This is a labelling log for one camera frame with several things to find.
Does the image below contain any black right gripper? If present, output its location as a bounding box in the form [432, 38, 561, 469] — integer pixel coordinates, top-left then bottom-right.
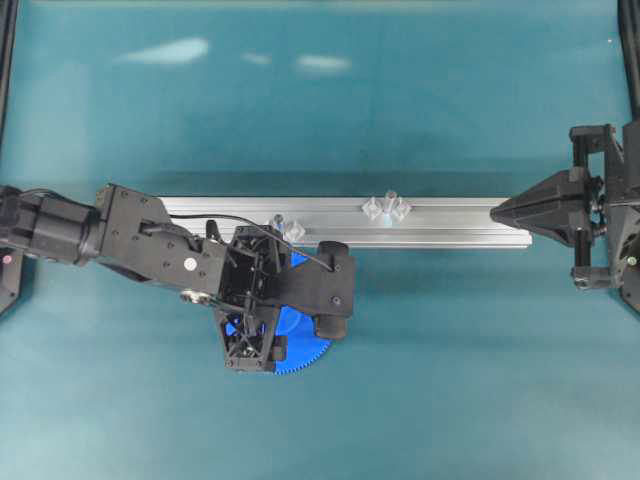
[490, 124, 625, 289]

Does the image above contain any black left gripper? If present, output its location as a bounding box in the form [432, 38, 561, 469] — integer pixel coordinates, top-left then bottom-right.
[215, 225, 290, 373]

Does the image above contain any large blue plastic gear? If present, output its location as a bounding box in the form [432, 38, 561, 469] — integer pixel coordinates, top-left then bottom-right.
[273, 253, 331, 375]

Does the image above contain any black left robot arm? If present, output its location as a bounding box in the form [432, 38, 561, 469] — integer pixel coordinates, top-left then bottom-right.
[1, 184, 290, 372]

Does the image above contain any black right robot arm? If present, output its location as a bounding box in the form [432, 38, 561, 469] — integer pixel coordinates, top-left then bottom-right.
[490, 120, 639, 311]

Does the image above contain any clear shaft bracket left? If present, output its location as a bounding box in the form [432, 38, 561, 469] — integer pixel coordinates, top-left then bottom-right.
[269, 214, 306, 243]

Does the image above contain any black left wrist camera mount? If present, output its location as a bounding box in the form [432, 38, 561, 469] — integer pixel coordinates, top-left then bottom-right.
[266, 241, 356, 340]

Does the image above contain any black camera cable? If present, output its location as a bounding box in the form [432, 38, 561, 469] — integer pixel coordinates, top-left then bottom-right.
[167, 213, 336, 274]

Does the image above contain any silver aluminium extrusion rail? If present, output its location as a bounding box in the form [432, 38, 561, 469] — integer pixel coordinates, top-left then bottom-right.
[162, 197, 532, 249]

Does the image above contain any black frame post right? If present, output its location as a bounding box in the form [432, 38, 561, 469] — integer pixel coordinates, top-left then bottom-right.
[617, 0, 639, 120]

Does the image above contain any black frame post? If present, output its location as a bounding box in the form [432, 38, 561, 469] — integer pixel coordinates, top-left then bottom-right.
[617, 0, 639, 120]
[0, 0, 20, 137]

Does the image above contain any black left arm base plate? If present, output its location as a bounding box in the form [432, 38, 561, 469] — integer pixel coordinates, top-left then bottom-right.
[0, 247, 24, 314]

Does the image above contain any black frame post left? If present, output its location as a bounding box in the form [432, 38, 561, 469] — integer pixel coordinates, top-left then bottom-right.
[0, 0, 20, 137]

